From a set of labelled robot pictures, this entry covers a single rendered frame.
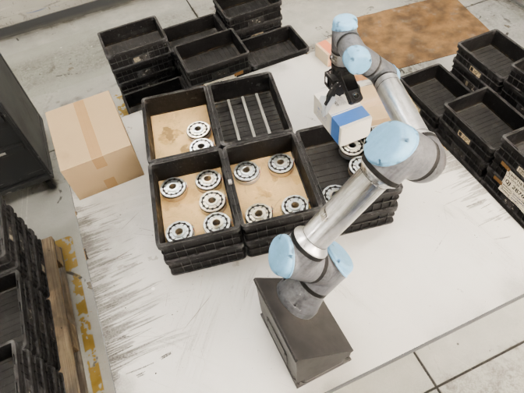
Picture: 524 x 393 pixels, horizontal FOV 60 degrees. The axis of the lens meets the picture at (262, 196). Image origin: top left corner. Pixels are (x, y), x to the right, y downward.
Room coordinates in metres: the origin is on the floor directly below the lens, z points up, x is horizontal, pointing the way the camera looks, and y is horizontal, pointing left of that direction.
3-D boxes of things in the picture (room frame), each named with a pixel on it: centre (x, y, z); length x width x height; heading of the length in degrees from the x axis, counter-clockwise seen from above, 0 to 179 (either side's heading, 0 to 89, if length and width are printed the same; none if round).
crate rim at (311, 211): (1.09, -0.04, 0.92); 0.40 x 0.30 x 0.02; 7
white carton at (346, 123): (1.19, -0.32, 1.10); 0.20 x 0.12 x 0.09; 18
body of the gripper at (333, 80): (1.22, -0.31, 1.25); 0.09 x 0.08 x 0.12; 17
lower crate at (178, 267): (1.05, 0.26, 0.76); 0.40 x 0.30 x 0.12; 7
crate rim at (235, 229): (1.05, 0.26, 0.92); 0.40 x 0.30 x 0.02; 7
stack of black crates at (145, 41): (2.67, 0.69, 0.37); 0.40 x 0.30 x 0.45; 108
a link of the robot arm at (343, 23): (1.21, -0.32, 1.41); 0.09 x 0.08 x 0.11; 5
